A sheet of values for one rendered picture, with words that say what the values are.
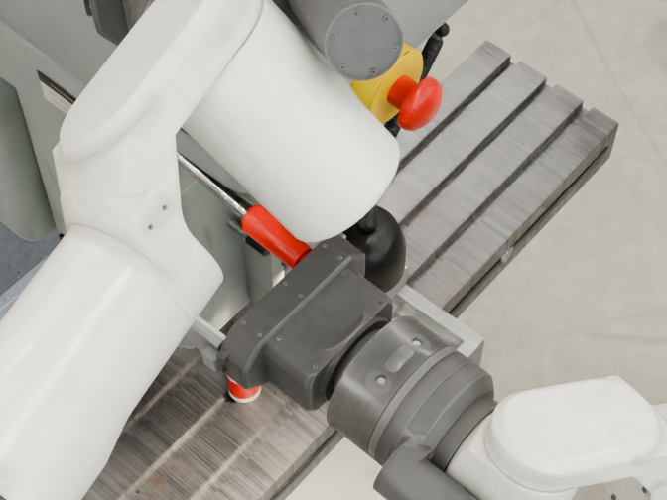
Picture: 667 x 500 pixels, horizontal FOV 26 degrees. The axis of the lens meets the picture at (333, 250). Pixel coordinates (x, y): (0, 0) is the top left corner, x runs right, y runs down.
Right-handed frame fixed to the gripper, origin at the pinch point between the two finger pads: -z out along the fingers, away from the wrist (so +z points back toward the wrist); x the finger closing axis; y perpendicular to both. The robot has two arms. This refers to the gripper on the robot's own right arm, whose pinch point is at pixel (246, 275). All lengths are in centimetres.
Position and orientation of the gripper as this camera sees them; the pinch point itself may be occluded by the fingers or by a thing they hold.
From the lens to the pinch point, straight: 97.8
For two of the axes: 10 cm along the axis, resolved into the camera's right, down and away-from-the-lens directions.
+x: -6.6, 6.3, -4.1
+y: 0.0, 5.4, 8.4
